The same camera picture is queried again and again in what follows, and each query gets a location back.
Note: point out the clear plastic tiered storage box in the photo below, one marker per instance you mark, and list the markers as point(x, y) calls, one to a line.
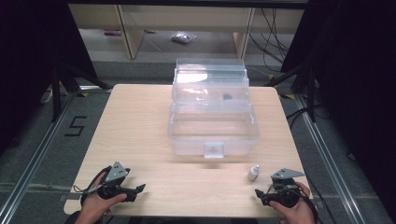
point(213, 124)

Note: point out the black curtain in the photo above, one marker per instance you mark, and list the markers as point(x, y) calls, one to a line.
point(31, 62)
point(355, 77)

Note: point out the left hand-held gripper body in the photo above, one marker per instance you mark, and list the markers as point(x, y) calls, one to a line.
point(115, 174)

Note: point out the person's left hand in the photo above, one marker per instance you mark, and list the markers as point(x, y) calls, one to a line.
point(96, 205)

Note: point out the black metal stand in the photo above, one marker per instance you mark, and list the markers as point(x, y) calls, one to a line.
point(57, 90)
point(309, 90)

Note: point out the small white dropper bottle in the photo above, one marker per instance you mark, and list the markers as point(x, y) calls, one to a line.
point(253, 172)

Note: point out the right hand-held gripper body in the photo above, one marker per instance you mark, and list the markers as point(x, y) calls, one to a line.
point(285, 182)

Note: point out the person's right hand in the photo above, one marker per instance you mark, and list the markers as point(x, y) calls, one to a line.
point(295, 213)

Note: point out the aluminium floor rail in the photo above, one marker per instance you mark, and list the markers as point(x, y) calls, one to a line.
point(330, 168)
point(34, 161)

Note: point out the clear plastic bag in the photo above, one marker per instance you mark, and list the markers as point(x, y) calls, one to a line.
point(183, 37)

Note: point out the light wooden shelf unit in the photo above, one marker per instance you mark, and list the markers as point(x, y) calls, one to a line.
point(134, 31)

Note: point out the pink flat object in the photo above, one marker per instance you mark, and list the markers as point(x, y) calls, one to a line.
point(112, 32)

